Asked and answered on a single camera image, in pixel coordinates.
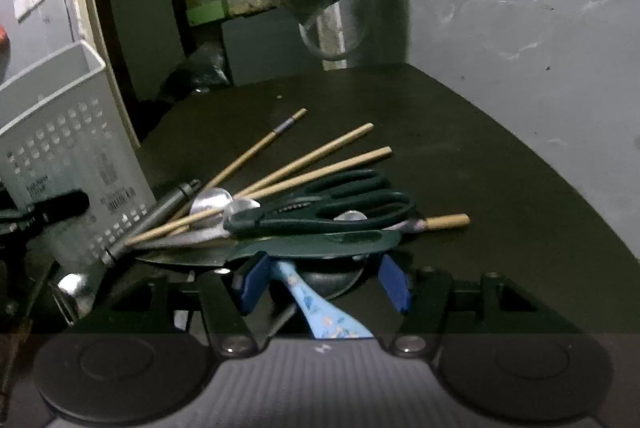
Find white perforated utensil basket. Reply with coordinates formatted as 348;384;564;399
1;41;155;272

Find light blue patterned spoon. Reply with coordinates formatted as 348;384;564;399
271;261;374;340

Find black handled kitchen scissors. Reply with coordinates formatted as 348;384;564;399
224;169;416;238

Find round metal spoon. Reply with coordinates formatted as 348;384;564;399
189;188;233;229

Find grey cylindrical metal tool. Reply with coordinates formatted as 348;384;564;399
101;179;202;266

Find chopstick with purple band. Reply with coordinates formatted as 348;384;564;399
390;214;471;233

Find plain wooden chopstick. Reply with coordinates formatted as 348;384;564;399
234;122;374;197
125;146;393;247

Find chopstick with grey band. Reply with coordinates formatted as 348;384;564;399
167;107;307;237

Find grey cabinet box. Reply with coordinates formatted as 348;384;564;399
221;9;323;86

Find white wall switch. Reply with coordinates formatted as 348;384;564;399
13;0;44;22

